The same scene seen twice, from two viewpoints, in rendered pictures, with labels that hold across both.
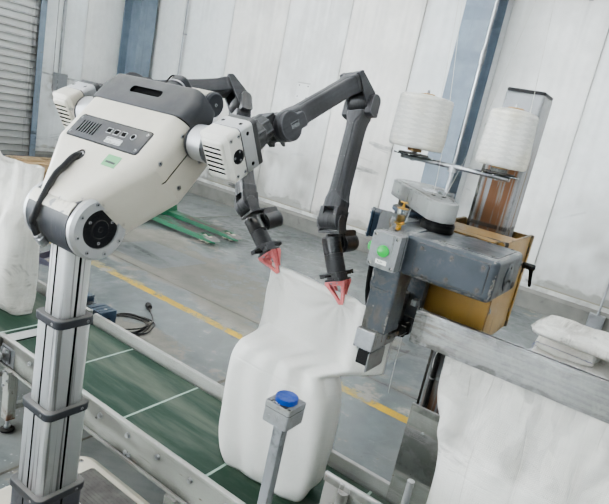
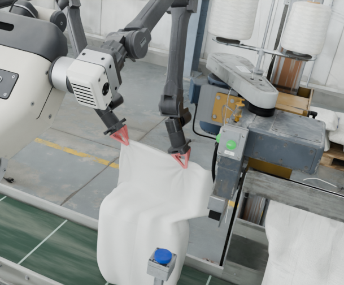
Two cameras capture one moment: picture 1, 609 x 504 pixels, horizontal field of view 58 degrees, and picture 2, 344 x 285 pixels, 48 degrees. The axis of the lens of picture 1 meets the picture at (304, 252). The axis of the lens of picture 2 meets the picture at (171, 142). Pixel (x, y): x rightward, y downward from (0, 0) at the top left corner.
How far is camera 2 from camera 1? 47 cm
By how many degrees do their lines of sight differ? 18
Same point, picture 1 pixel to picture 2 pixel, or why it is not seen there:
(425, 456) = (247, 250)
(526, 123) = (325, 16)
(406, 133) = (225, 27)
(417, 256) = (256, 143)
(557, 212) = (278, 20)
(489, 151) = (295, 41)
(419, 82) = not seen: outside the picture
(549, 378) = not seen: outside the picture
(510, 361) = (320, 201)
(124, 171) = (0, 117)
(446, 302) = not seen: hidden behind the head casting
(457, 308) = not seen: hidden behind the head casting
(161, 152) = (31, 93)
